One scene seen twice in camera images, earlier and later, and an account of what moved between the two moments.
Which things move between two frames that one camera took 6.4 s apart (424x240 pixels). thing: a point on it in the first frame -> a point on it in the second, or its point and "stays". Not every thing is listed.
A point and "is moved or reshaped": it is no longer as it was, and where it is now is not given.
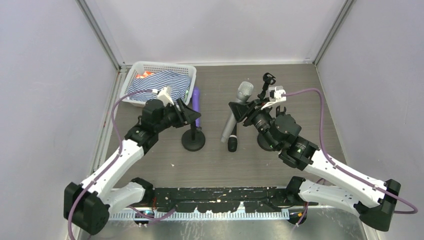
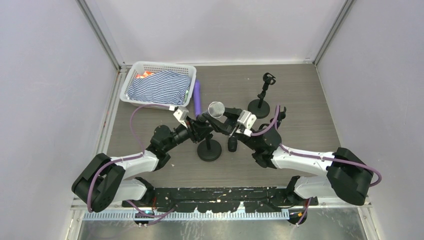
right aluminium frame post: x=344 y=11 stays
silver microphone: x=245 y=90 -> x=216 y=109
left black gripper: x=178 y=111 -> x=192 y=127
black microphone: x=232 y=140 stays
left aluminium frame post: x=87 y=12 stays
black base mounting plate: x=226 y=199 stays
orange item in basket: x=142 y=76 stays
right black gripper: x=250 y=112 -> x=231 y=122
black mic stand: x=193 y=140 is moved or reshaped
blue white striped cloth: x=179 y=83 stays
